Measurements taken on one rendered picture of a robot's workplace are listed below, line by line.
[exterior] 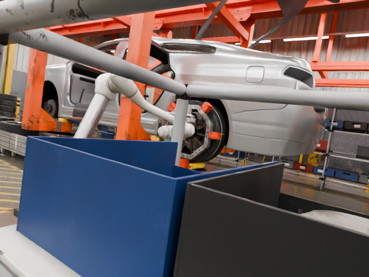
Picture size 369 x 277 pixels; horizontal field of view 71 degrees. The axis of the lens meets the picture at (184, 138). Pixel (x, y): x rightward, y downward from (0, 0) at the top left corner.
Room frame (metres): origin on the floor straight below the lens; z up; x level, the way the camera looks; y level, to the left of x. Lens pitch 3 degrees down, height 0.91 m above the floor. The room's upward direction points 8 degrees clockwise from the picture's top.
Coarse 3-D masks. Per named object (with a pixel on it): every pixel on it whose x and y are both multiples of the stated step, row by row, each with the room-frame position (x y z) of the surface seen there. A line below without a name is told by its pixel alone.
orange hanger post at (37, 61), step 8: (32, 48) 3.60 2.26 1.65; (32, 56) 3.59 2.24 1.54; (40, 56) 3.61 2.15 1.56; (32, 64) 3.57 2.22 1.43; (40, 64) 3.62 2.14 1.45; (32, 72) 3.56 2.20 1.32; (40, 72) 3.63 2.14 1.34; (32, 80) 3.55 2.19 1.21; (40, 80) 3.64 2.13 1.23; (32, 88) 3.56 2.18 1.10; (40, 88) 3.65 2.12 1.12; (32, 96) 3.57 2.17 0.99; (40, 96) 3.66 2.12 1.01; (24, 104) 3.63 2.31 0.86; (32, 104) 3.58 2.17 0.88; (40, 104) 3.67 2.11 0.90; (24, 112) 3.61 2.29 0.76; (32, 112) 3.59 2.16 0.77; (40, 112) 3.68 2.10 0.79; (24, 120) 3.60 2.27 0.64; (32, 120) 3.60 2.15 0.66; (24, 128) 3.59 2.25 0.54; (32, 128) 3.61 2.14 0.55
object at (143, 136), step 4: (140, 124) 2.68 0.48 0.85; (140, 128) 2.69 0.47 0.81; (140, 132) 2.69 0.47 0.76; (144, 132) 2.75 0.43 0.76; (140, 136) 2.70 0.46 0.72; (144, 136) 2.76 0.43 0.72; (148, 136) 2.81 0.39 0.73; (140, 140) 2.70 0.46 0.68; (144, 140) 2.76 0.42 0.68; (148, 140) 2.82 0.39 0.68; (152, 140) 2.94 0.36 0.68
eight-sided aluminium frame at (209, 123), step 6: (192, 108) 2.57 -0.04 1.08; (198, 108) 2.53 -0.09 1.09; (204, 114) 2.49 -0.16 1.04; (204, 120) 2.48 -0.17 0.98; (210, 120) 2.50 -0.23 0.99; (210, 126) 2.46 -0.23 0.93; (204, 144) 2.46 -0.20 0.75; (198, 150) 2.49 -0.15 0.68; (204, 150) 2.51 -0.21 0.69; (186, 156) 2.56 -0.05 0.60; (192, 156) 2.52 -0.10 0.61
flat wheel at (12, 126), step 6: (0, 126) 4.39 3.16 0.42; (6, 126) 4.32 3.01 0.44; (12, 126) 4.32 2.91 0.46; (18, 126) 4.35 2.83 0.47; (0, 132) 4.37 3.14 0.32; (12, 132) 4.32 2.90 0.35; (18, 132) 4.35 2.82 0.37; (24, 132) 4.39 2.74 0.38; (30, 132) 4.46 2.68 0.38; (36, 132) 4.57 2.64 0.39
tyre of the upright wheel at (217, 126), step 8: (192, 104) 2.67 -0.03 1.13; (200, 104) 2.62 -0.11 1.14; (216, 120) 2.51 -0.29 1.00; (224, 120) 2.67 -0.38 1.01; (216, 128) 2.50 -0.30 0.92; (224, 128) 2.61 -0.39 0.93; (224, 136) 2.61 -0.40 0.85; (216, 144) 2.50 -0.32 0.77; (224, 144) 2.66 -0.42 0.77; (208, 152) 2.53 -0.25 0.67; (216, 152) 2.62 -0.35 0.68; (192, 160) 2.62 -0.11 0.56; (200, 160) 2.58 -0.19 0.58; (208, 160) 2.73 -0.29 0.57
